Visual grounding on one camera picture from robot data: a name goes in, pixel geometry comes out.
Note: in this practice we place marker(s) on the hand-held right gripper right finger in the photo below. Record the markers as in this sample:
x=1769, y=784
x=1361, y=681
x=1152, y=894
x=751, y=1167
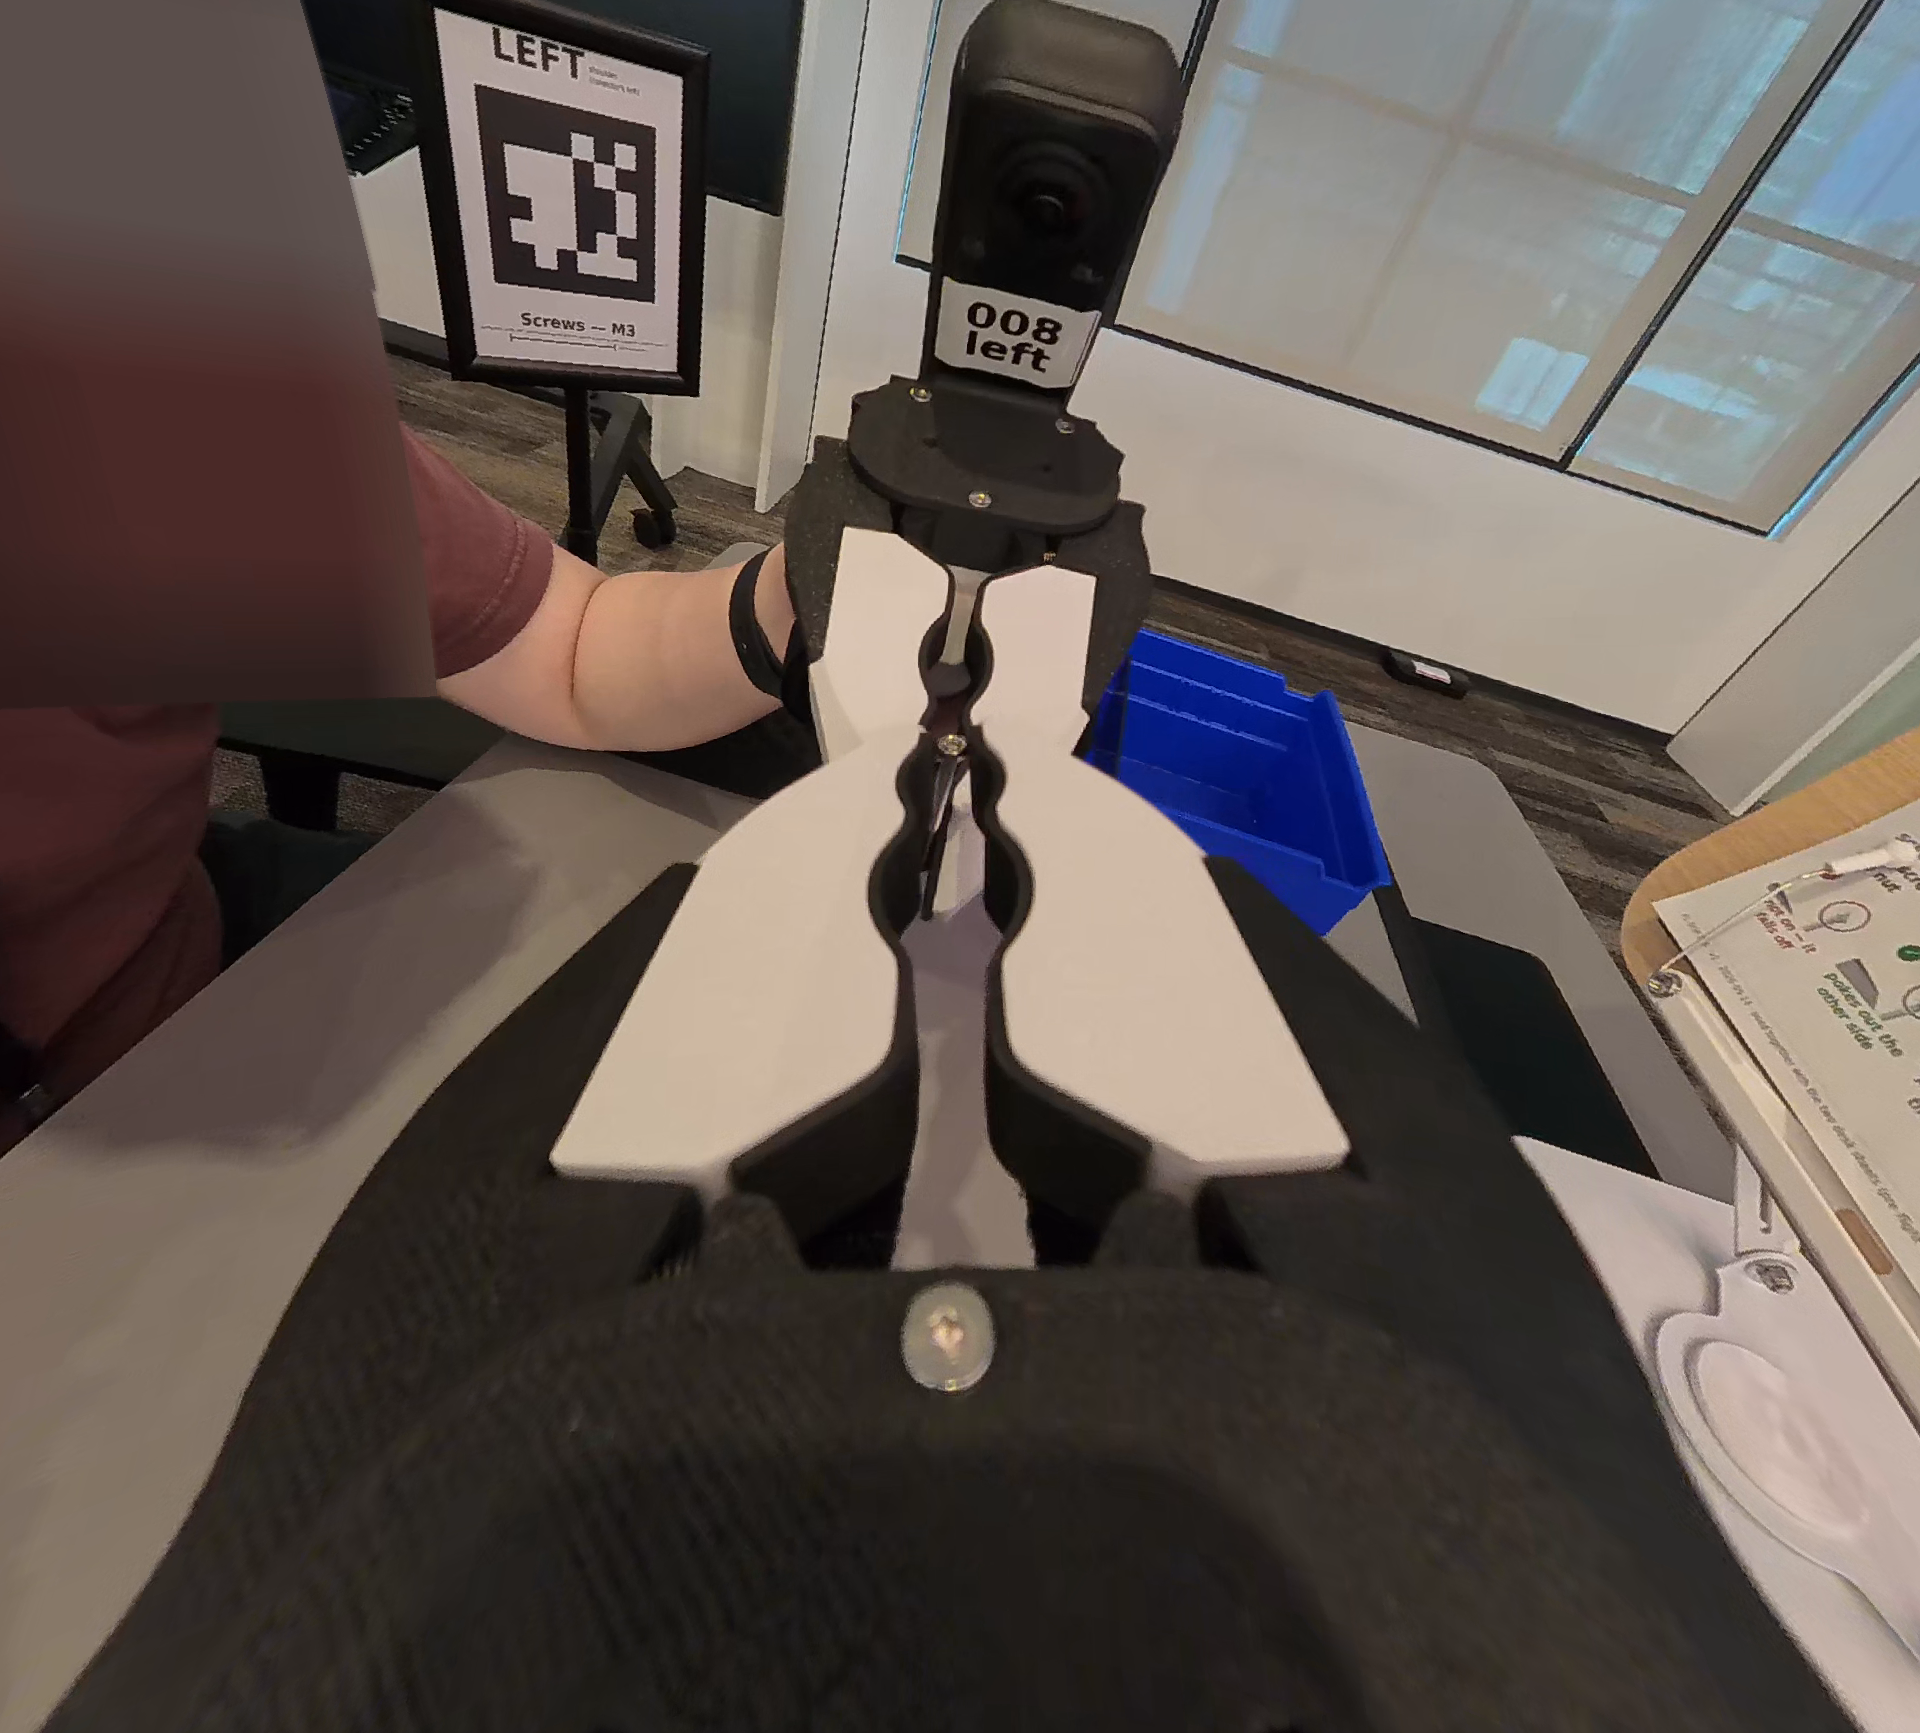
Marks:
x=1171, y=1013

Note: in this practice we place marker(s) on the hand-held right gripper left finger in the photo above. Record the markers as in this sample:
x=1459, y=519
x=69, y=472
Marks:
x=735, y=1013

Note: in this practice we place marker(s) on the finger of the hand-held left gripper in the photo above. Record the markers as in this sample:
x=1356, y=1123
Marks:
x=871, y=638
x=1042, y=652

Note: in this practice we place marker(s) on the silver bolt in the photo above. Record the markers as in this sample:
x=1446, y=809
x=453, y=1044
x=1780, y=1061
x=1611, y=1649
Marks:
x=942, y=834

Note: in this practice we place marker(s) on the blue divided plastic bin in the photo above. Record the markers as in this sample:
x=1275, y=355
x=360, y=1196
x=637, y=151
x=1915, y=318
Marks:
x=1275, y=834

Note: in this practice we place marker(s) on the person's left forearm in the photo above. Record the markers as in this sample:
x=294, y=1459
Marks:
x=631, y=652

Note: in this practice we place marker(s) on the black wrist band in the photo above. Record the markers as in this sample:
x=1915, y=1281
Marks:
x=751, y=638

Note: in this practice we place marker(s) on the black wrist rest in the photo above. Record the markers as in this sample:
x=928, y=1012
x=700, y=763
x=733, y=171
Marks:
x=735, y=760

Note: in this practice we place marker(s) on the black sign stand legs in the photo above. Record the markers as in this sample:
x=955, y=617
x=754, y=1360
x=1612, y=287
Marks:
x=600, y=472

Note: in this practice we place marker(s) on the large window with blinds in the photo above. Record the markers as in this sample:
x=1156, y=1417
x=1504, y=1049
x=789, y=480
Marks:
x=1425, y=82

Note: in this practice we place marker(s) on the black floor power box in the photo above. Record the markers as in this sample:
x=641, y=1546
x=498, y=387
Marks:
x=1425, y=673

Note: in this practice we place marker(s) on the black office chair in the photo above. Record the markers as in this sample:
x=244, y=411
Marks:
x=331, y=758

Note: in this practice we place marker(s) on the framed fiducial marker sign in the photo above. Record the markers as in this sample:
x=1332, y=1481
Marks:
x=570, y=189

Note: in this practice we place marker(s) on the instruction sheet on stand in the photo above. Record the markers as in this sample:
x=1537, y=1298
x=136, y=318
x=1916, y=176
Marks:
x=1665, y=894

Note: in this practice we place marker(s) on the white stand base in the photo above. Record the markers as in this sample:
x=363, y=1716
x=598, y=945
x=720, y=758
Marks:
x=1650, y=1253

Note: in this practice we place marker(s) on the person's maroon shirt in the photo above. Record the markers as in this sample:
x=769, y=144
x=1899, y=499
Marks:
x=104, y=863

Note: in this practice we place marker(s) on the printed instruction sheet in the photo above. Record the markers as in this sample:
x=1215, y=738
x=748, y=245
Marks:
x=1831, y=1013

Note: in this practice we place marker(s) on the black laptop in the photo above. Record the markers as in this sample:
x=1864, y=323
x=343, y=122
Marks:
x=369, y=120

